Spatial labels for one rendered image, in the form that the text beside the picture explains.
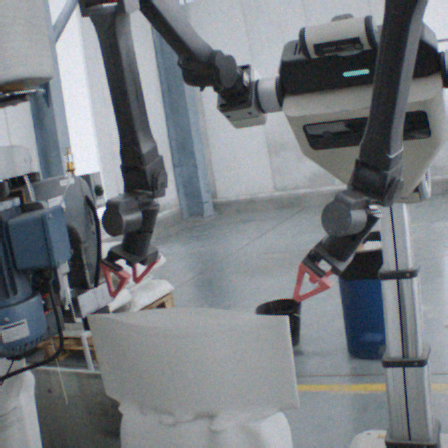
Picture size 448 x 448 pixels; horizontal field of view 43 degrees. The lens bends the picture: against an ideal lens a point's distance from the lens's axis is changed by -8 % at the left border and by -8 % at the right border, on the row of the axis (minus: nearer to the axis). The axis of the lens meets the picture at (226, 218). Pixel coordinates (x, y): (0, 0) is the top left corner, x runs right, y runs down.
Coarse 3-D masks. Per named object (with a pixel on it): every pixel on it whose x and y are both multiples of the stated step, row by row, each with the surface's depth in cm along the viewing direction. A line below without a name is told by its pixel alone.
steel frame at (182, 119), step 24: (48, 0) 671; (72, 0) 737; (48, 24) 668; (168, 48) 962; (168, 72) 971; (48, 96) 683; (168, 96) 979; (192, 96) 970; (48, 120) 690; (168, 120) 975; (192, 120) 964; (48, 144) 697; (192, 144) 979; (48, 168) 703; (192, 168) 988; (192, 192) 996; (192, 216) 1004
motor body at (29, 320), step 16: (0, 208) 90; (16, 208) 98; (0, 224) 90; (0, 240) 91; (0, 256) 89; (0, 272) 91; (16, 272) 93; (32, 272) 100; (0, 288) 91; (16, 288) 91; (0, 304) 91; (16, 304) 92; (32, 304) 94; (0, 320) 90; (16, 320) 91; (32, 320) 94; (0, 336) 90; (16, 336) 91; (32, 336) 93; (0, 352) 91; (16, 352) 92
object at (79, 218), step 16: (48, 192) 129; (80, 192) 140; (80, 208) 139; (80, 224) 139; (80, 240) 138; (96, 240) 144; (80, 256) 139; (80, 272) 140; (80, 288) 142; (48, 304) 126
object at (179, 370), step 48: (96, 336) 133; (144, 336) 120; (192, 336) 115; (240, 336) 114; (288, 336) 112; (144, 384) 124; (192, 384) 117; (240, 384) 116; (288, 384) 114; (144, 432) 123; (192, 432) 118; (240, 432) 114; (288, 432) 120
